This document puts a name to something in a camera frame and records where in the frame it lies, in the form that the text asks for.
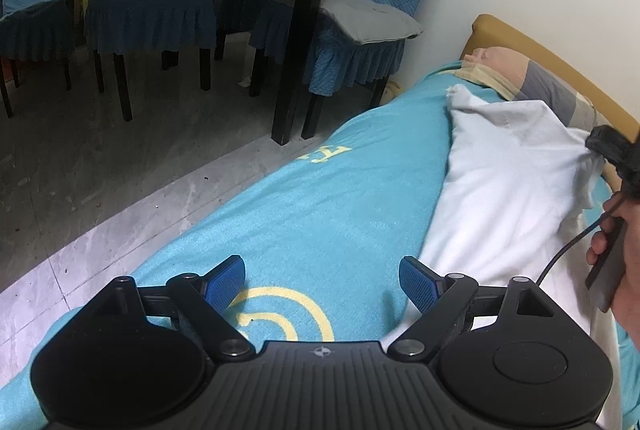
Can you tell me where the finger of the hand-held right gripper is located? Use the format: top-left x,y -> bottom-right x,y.
585,125 -> 640,198

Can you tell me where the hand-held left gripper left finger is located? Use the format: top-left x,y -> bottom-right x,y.
82,255 -> 257,359

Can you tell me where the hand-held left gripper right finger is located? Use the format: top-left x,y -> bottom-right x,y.
387,256 -> 557,361

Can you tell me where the white printed t-shirt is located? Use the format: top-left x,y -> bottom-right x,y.
382,85 -> 621,430

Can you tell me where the person's right hand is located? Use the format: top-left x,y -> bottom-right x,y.
587,195 -> 640,346

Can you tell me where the plaid pillow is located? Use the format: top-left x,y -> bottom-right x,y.
460,45 -> 613,131

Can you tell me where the tan padded headboard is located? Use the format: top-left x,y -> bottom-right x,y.
460,14 -> 640,188

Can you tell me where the teal printed bed sheet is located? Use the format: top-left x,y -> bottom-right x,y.
0,60 -> 640,430

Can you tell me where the beige soft object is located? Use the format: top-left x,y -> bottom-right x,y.
381,80 -> 404,104

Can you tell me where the grey seat cushion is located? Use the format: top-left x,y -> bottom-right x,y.
256,0 -> 425,47

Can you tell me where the black cable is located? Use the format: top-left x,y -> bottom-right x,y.
536,193 -> 623,286

